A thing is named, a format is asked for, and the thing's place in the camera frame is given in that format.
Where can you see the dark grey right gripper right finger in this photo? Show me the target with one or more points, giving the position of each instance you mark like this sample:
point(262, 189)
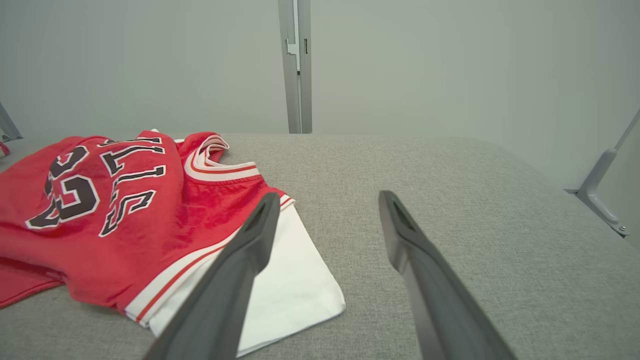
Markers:
point(440, 305)

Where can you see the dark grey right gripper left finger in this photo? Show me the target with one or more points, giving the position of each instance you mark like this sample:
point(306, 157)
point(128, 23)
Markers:
point(225, 300)

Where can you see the red shorts stack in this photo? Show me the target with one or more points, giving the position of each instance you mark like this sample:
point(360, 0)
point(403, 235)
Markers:
point(165, 235)

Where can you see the red shorts with white trim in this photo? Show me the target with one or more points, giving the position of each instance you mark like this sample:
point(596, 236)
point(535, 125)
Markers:
point(3, 149)

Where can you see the grey metal frame bracket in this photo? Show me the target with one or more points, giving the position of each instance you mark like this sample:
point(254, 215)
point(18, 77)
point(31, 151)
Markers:
point(7, 127)
point(597, 192)

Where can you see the grey metal partition post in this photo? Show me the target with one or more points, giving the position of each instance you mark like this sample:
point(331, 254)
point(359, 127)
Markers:
point(295, 90)

